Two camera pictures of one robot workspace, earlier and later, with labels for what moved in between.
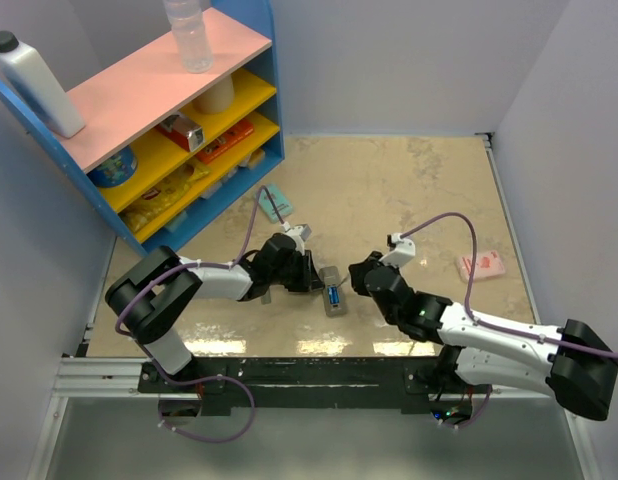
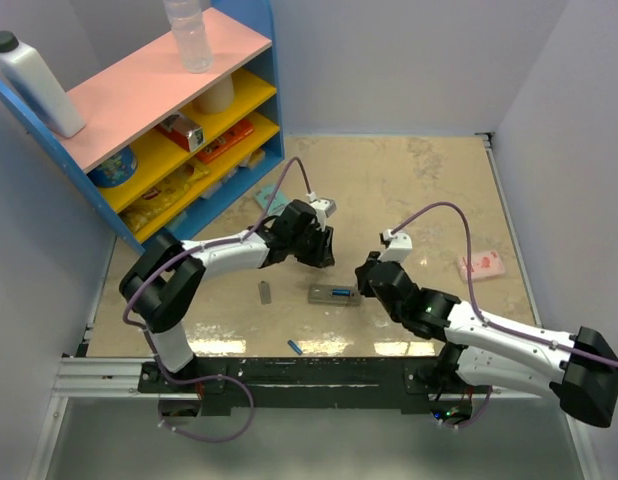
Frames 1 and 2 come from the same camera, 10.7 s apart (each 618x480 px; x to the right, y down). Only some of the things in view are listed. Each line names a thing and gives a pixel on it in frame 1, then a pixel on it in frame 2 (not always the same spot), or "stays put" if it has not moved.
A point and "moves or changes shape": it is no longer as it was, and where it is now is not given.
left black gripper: (309, 279) to (322, 256)
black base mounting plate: (328, 383) stays put
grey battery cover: (267, 298) stays put
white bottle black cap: (35, 84) stays put
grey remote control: (330, 275) moves or changes shape
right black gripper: (358, 272) stays put
